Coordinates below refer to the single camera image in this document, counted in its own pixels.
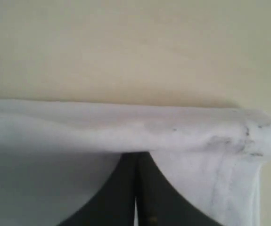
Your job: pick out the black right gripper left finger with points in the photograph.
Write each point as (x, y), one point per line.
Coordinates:
(114, 203)

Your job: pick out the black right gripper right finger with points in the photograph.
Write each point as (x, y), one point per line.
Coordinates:
(158, 203)

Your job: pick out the white t-shirt red Chinese lettering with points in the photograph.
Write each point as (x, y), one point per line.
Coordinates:
(55, 156)

